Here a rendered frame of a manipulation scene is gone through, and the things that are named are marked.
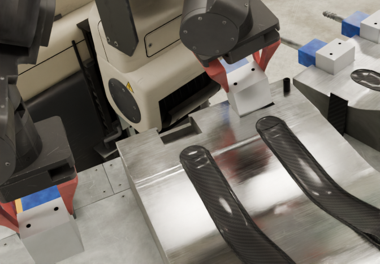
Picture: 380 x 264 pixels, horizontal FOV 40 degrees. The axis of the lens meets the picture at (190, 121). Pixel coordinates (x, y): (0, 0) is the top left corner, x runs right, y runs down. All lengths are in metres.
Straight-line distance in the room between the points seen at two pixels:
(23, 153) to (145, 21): 0.53
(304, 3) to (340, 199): 2.22
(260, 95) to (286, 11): 2.03
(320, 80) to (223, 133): 0.20
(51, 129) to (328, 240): 0.29
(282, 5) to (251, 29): 2.16
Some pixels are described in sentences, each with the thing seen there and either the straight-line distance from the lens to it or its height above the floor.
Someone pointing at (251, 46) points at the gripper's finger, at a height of 1.01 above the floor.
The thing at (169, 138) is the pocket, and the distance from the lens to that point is 0.73.
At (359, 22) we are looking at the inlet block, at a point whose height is 0.87.
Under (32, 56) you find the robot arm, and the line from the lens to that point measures 0.43.
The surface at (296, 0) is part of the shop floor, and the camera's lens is 2.81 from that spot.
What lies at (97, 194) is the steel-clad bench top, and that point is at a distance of 0.78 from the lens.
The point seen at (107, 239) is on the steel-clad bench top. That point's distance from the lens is 0.72.
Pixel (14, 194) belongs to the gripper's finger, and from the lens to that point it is 0.50.
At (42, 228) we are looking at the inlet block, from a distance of 0.55.
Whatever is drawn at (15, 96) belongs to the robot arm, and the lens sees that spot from 0.46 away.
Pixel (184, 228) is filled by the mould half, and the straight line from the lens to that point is 0.60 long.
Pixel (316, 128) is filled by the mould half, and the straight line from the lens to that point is 0.69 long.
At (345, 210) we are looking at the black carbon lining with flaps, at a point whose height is 0.89.
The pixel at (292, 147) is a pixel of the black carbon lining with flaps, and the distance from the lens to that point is 0.67.
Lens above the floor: 1.35
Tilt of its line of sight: 40 degrees down
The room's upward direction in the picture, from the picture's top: 11 degrees counter-clockwise
